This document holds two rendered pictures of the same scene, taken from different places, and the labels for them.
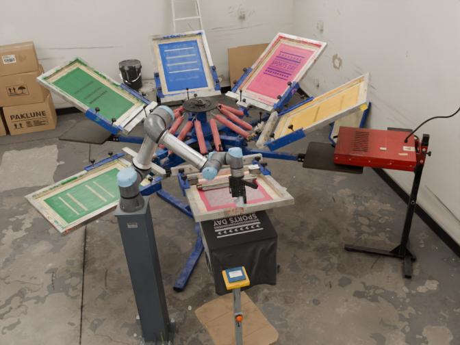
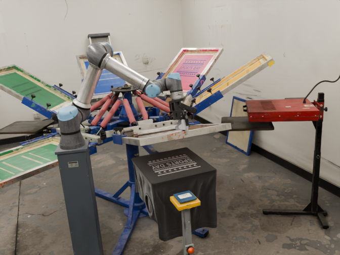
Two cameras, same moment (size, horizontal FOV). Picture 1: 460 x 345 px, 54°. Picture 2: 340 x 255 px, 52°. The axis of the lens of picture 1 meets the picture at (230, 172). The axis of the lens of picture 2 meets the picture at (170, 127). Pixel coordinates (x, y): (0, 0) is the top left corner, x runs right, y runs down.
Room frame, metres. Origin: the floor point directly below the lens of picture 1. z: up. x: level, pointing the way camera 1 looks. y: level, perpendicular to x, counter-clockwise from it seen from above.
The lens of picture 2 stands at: (0.17, 0.30, 1.88)
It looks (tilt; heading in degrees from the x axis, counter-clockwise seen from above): 17 degrees down; 352
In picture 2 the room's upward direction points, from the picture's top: 4 degrees counter-clockwise
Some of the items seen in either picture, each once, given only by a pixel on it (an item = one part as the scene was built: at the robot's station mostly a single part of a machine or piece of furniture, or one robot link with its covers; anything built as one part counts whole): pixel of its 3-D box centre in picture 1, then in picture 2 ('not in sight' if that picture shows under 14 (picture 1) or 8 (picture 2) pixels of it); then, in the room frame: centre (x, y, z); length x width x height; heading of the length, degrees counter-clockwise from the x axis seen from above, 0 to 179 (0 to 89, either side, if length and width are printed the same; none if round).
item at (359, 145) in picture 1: (376, 148); (281, 110); (3.01, -1.14, 1.06); 0.61 x 0.46 x 0.12; 72
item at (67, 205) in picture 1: (109, 173); (45, 141); (2.85, 0.89, 1.05); 1.08 x 0.61 x 0.23; 132
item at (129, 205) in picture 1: (131, 198); (71, 137); (2.24, 0.60, 1.25); 0.15 x 0.15 x 0.10
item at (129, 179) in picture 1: (128, 181); (69, 118); (2.25, 0.60, 1.37); 0.13 x 0.12 x 0.14; 161
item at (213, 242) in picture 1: (235, 219); (171, 163); (2.37, -0.02, 0.95); 0.48 x 0.44 x 0.01; 12
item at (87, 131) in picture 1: (134, 139); (66, 129); (3.67, 0.85, 0.91); 1.34 x 0.40 x 0.08; 72
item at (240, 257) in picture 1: (244, 267); (186, 206); (2.14, -0.06, 0.74); 0.45 x 0.03 x 0.43; 102
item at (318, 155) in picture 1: (280, 154); (198, 127); (3.25, -0.42, 0.91); 1.34 x 0.40 x 0.08; 72
